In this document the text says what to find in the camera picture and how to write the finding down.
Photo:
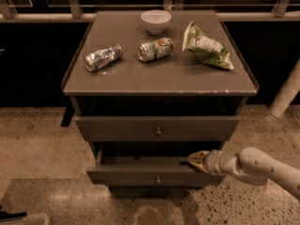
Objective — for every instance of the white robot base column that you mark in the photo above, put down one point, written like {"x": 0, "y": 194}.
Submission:
{"x": 287, "y": 92}

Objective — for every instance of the black object bottom left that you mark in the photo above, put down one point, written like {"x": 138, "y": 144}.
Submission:
{"x": 22, "y": 218}

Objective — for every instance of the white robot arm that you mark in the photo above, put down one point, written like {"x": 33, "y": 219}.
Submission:
{"x": 250, "y": 164}

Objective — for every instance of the green chip bag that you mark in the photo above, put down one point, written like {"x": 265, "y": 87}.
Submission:
{"x": 206, "y": 50}

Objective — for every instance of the crushed silver blue can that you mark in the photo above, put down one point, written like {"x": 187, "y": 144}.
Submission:
{"x": 99, "y": 59}

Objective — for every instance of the grey top drawer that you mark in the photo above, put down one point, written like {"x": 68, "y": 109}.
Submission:
{"x": 156, "y": 128}

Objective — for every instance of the grey drawer cabinet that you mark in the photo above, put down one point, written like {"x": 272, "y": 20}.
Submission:
{"x": 177, "y": 85}

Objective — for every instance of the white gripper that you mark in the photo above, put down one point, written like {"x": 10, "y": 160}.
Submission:
{"x": 214, "y": 162}

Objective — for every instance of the metal window railing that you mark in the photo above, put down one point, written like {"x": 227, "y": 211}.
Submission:
{"x": 226, "y": 10}

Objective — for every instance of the white bowl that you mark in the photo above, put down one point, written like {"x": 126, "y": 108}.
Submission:
{"x": 156, "y": 22}

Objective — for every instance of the silver green orange can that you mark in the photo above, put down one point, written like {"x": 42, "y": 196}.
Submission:
{"x": 154, "y": 50}

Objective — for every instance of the grey drawer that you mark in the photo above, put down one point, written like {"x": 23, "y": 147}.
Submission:
{"x": 156, "y": 128}
{"x": 150, "y": 164}

